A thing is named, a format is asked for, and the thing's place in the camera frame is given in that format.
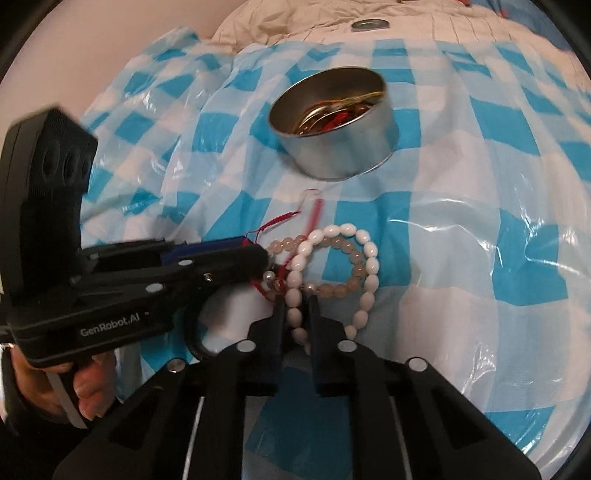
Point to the dark bangle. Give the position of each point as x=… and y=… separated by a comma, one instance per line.
x=195, y=344

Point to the round metal tin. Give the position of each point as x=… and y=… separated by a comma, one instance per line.
x=341, y=147

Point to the white striped quilt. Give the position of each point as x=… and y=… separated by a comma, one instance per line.
x=300, y=23

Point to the blue checkered plastic sheet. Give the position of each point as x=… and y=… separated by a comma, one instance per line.
x=461, y=207

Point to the person's left hand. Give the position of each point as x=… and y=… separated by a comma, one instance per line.
x=90, y=385

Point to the round metal tin lid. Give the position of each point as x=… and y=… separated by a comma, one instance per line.
x=369, y=24

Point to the gold bangle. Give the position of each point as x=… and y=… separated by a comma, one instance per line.
x=318, y=110

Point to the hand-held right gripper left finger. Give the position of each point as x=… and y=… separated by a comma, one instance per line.
x=276, y=332

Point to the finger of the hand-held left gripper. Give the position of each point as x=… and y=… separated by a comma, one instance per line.
x=203, y=247
x=221, y=267

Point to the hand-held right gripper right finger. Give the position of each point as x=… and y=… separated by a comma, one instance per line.
x=316, y=332

